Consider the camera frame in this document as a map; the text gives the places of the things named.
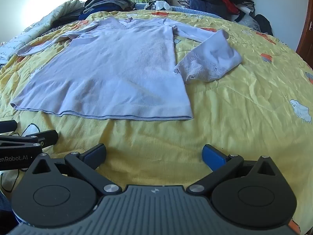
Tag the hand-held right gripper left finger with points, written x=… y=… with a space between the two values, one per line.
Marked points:
x=95 y=153

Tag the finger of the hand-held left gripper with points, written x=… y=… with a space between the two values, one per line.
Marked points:
x=7 y=125
x=46 y=137

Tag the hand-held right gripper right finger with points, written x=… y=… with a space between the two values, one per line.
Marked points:
x=213 y=157

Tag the lavender sweater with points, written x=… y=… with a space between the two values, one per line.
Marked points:
x=110 y=66

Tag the pile of dark folded clothes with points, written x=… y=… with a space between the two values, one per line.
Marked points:
x=107 y=3

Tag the yellow printed blanket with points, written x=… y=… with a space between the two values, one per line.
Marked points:
x=244 y=117

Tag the white patterned quilt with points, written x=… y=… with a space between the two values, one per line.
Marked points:
x=29 y=29

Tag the black white striped cloth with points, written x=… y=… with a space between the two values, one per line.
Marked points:
x=51 y=31

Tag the black bag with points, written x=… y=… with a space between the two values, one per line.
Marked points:
x=264 y=23

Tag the blue knitted blanket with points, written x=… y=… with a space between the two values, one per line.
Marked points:
x=190 y=11

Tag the navy jacket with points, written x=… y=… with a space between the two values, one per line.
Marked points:
x=203 y=3

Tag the brown wooden door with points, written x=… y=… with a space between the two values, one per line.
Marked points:
x=307 y=34

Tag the black white checkered cloth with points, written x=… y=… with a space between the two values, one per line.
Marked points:
x=183 y=2

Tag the white plastic bag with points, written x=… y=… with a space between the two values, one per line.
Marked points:
x=160 y=5

